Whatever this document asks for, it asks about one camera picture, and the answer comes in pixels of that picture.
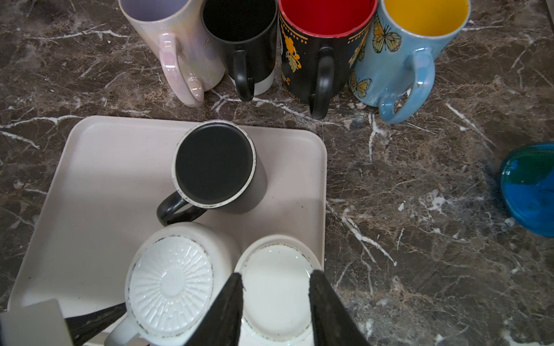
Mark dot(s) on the black skull mug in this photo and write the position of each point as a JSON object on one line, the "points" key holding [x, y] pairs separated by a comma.
{"points": [[320, 42]]}

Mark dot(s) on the black white mug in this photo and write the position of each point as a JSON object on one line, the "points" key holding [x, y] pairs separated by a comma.
{"points": [[244, 34]]}

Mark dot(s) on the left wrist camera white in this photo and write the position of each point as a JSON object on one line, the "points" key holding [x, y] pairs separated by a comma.
{"points": [[36, 324]]}

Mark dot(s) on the blue butterfly mug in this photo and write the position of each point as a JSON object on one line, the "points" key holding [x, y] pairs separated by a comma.
{"points": [[395, 67]]}

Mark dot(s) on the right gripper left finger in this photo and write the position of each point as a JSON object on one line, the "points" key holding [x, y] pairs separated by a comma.
{"points": [[222, 323]]}

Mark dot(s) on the beige rectangular tray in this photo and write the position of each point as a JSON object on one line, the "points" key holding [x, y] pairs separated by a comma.
{"points": [[113, 174]]}

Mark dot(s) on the small black mug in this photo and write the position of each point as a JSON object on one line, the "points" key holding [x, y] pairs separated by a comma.
{"points": [[215, 166]]}

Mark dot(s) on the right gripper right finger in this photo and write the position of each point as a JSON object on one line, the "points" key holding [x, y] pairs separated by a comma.
{"points": [[331, 323]]}

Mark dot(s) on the pink iridescent mug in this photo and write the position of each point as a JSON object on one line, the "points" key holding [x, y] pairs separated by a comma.
{"points": [[174, 32]]}

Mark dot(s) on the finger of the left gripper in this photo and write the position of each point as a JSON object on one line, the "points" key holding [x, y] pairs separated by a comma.
{"points": [[84, 328]]}

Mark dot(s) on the plain white mug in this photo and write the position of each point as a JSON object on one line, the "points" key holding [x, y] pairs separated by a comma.
{"points": [[276, 274]]}

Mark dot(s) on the white ribbed-base mug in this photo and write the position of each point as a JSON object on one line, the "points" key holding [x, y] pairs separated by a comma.
{"points": [[172, 281]]}

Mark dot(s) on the blue white plastic bottle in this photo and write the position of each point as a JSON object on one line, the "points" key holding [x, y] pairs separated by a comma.
{"points": [[526, 183]]}

